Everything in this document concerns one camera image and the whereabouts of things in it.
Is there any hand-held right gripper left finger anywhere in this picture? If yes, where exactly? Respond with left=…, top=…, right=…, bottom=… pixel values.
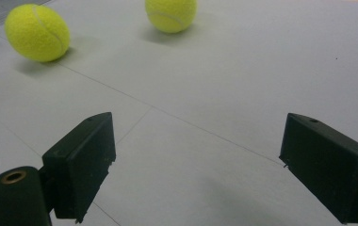
left=40, top=111, right=117, bottom=224

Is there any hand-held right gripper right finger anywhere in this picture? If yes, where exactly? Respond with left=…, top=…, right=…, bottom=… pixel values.
left=279, top=112, right=358, bottom=225

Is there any yellow tennis ball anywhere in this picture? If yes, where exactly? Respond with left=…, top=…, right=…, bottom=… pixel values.
left=144, top=0, right=198, bottom=35
left=4, top=3, right=72, bottom=63

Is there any white board sheet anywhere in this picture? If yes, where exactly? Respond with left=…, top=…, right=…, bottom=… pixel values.
left=0, top=0, right=358, bottom=226

